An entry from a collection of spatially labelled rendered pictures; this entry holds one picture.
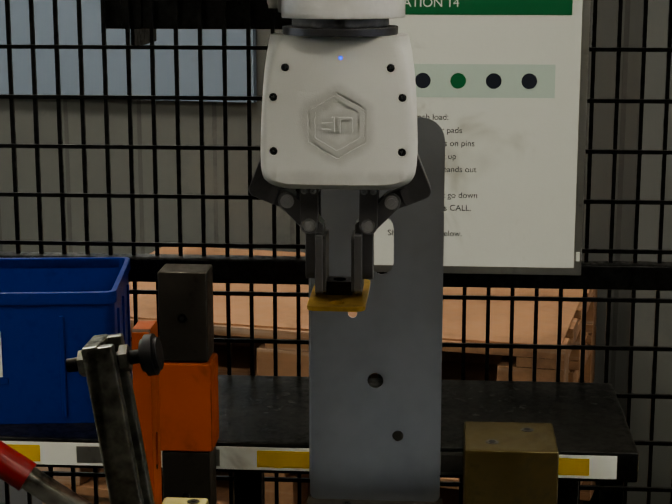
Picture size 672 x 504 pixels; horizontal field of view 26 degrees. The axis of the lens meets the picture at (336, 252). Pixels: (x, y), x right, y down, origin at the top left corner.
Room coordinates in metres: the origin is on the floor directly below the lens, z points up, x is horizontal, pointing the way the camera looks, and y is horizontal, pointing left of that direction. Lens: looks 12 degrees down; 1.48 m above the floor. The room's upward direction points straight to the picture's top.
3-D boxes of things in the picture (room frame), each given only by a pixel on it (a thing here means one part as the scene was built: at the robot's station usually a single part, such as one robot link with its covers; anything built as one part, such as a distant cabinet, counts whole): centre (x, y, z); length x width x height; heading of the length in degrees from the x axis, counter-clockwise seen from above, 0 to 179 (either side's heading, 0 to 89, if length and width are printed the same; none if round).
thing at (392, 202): (0.95, -0.03, 1.29); 0.03 x 0.03 x 0.07; 86
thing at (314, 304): (0.95, 0.00, 1.25); 0.08 x 0.04 x 0.01; 176
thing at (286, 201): (0.95, 0.02, 1.29); 0.03 x 0.03 x 0.07; 86
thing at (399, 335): (1.22, -0.03, 1.17); 0.12 x 0.01 x 0.34; 86
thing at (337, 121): (0.95, 0.00, 1.38); 0.10 x 0.07 x 0.11; 86
